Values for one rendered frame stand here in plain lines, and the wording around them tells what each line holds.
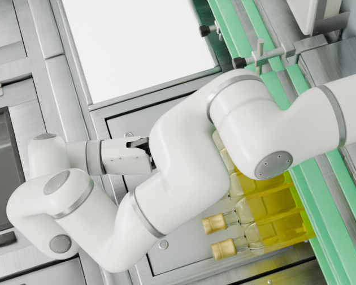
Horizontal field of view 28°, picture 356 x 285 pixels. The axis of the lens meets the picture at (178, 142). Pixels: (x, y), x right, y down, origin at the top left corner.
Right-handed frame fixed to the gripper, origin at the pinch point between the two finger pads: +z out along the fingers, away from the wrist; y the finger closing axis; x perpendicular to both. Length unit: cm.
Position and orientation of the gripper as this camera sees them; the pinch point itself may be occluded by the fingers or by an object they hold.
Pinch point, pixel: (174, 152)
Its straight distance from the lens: 150.2
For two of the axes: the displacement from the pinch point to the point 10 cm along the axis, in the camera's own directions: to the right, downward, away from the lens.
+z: 10.0, -0.7, -0.4
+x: -0.5, -8.9, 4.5
